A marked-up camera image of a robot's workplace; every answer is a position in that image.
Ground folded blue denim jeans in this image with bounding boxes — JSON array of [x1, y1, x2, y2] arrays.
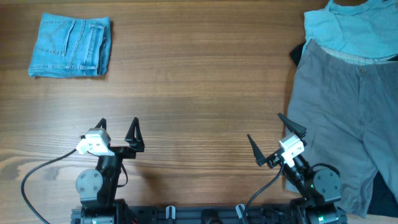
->
[[28, 13, 112, 78]]

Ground dark navy garment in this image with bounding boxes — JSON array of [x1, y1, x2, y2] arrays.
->
[[289, 41, 398, 217]]

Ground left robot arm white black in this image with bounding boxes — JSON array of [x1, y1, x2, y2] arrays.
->
[[71, 118, 145, 224]]

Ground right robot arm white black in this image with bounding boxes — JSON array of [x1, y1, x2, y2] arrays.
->
[[236, 113, 348, 224]]

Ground light blue t-shirt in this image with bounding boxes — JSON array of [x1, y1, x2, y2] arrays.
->
[[302, 0, 397, 64]]

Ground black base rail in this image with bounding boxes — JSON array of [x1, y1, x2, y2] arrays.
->
[[70, 204, 348, 224]]

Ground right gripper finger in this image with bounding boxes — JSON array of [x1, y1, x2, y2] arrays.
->
[[247, 134, 266, 167], [278, 113, 307, 139]]

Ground grey shorts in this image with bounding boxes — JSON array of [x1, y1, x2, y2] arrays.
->
[[285, 39, 398, 218]]

